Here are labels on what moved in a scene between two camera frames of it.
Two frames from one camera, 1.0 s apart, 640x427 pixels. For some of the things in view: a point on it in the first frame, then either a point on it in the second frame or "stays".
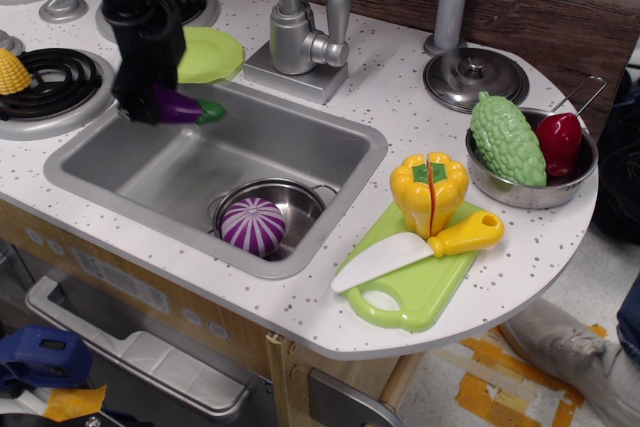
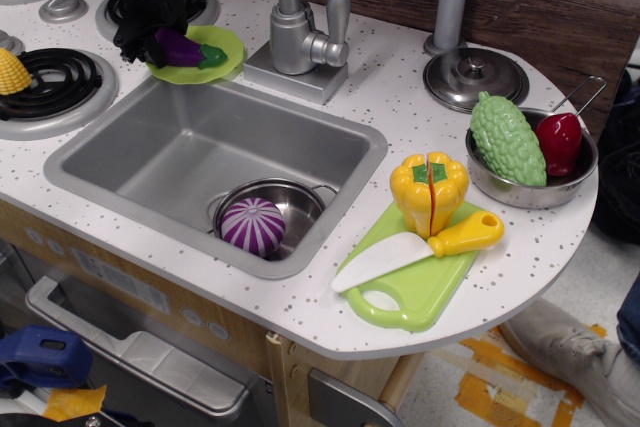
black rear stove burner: x=196 y=6 stays
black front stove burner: x=71 y=90 stays
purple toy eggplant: x=173 y=107 to x=181 y=50
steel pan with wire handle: x=559 y=189 stays
